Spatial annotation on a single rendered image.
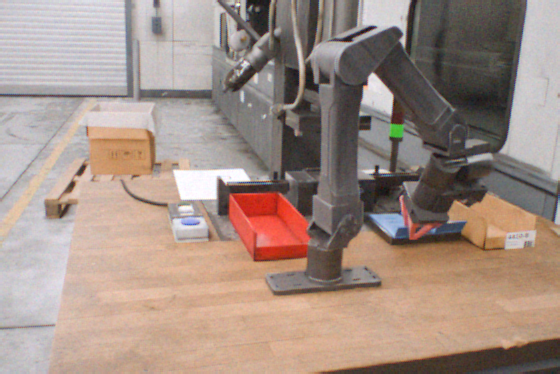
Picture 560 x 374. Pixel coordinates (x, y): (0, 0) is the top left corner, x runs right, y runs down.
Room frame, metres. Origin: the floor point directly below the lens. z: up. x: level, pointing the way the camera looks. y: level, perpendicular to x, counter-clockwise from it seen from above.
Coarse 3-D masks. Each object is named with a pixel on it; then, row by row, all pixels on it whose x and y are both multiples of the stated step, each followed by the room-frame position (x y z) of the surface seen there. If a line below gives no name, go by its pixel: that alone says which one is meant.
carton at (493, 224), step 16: (464, 208) 1.18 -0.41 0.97; (480, 208) 1.30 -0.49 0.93; (496, 208) 1.25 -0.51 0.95; (512, 208) 1.20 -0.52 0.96; (480, 224) 1.12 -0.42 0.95; (496, 224) 1.24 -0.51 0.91; (512, 224) 1.19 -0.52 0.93; (528, 224) 1.14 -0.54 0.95; (480, 240) 1.11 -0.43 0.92; (496, 240) 1.11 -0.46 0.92; (512, 240) 1.12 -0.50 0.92; (528, 240) 1.13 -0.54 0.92
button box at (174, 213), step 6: (120, 180) 1.54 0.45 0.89; (126, 186) 1.43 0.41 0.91; (138, 198) 1.34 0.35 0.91; (144, 198) 1.33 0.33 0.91; (156, 204) 1.30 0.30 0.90; (162, 204) 1.30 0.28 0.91; (168, 204) 1.23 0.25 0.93; (174, 204) 1.23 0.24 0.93; (192, 204) 1.24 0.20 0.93; (168, 210) 1.22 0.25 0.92; (174, 210) 1.19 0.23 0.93; (192, 210) 1.18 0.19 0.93; (198, 210) 1.19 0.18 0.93; (174, 216) 1.15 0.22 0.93; (180, 216) 1.15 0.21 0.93; (186, 216) 1.15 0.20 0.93; (192, 216) 1.16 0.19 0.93; (198, 216) 1.16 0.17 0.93
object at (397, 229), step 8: (376, 216) 1.22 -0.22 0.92; (384, 216) 1.23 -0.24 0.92; (392, 216) 1.23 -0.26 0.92; (400, 216) 1.23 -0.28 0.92; (384, 224) 1.17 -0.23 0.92; (392, 224) 1.17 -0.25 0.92; (400, 224) 1.17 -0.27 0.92; (392, 232) 1.12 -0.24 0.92; (400, 232) 1.09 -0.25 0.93; (408, 232) 1.10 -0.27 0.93
